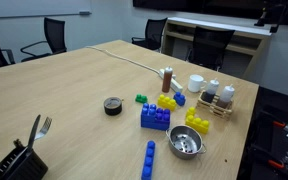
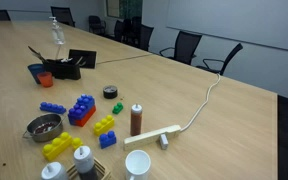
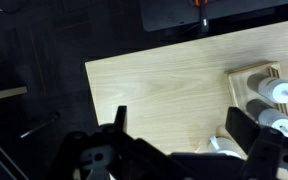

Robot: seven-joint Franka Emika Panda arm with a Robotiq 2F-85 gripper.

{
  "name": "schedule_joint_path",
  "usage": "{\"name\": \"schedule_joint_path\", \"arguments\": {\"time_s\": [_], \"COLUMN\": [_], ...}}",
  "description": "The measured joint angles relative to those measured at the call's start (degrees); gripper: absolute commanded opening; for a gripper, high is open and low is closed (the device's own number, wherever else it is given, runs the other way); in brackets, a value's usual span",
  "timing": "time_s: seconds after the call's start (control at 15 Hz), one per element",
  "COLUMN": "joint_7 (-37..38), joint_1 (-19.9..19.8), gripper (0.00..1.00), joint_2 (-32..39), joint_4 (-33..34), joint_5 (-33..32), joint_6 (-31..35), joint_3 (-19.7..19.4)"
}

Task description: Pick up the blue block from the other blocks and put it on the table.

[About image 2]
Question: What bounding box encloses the black utensil caddy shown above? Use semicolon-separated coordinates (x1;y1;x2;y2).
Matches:
43;58;82;81

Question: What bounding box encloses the long narrow blue block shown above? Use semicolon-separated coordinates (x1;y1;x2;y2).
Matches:
39;101;67;115

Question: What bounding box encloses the brown sauce squeeze bottle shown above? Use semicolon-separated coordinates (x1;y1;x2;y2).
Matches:
130;103;144;137

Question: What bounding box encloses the orange plastic cup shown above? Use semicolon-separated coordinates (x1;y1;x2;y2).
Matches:
36;71;54;89

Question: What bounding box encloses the dark table knife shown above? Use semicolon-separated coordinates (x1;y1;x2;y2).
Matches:
27;45;48;64

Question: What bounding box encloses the black tape roll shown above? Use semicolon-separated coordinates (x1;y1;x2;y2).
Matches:
102;85;119;100

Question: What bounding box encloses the dark-filled white squeeze bottle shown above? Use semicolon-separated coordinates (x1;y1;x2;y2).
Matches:
72;145;99;180

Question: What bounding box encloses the black flat tablet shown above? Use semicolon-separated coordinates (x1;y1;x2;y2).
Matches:
67;48;98;70

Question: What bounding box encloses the large yellow building block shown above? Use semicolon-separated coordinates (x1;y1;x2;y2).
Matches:
42;131;74;162

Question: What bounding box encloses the pale-filled white squeeze bottle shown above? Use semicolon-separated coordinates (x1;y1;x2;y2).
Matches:
40;161;69;180

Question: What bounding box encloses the small square blue block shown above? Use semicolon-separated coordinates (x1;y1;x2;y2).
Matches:
76;93;96;111

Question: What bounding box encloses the wall whiteboard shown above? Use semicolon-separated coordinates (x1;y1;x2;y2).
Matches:
165;0;288;54

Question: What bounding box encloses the wooden pallet bottle holder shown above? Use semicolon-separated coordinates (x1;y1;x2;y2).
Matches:
66;157;113;180

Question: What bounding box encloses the red building block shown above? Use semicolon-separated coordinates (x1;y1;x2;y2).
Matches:
73;105;97;128

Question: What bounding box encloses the cream power strip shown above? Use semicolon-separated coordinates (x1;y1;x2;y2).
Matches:
123;124;182;152

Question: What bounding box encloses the small dark-blue building block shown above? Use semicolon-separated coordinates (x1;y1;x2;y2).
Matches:
98;130;118;150

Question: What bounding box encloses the white plug adapter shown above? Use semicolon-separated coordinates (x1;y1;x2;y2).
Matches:
159;133;169;151

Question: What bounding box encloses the clear hand sanitizer bottle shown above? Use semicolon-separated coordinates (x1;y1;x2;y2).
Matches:
48;16;66;46

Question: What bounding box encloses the blue plastic cup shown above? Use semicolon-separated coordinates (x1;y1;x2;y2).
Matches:
27;63;46;85

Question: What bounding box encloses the white power cable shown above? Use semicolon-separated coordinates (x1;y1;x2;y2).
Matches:
179;73;222;133

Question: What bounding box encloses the metal fork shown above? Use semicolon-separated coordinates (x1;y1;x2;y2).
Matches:
54;43;65;62

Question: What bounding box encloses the large blue building block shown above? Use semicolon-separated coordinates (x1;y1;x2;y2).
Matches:
67;103;92;126

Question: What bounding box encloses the glass door window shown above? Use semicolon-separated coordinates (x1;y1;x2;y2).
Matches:
105;0;144;20

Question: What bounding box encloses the small green building block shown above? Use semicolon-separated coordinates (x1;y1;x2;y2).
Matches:
112;101;125;115

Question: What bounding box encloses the tiny yellow building block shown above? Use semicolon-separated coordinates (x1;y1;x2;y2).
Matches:
71;137;84;150

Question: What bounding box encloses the medium yellow building block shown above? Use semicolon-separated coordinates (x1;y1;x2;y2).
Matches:
93;114;116;137

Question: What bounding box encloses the white mug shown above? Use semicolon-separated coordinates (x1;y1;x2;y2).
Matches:
124;149;152;180

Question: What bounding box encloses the steel pot with handles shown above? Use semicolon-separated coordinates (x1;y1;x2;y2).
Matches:
22;113;65;144

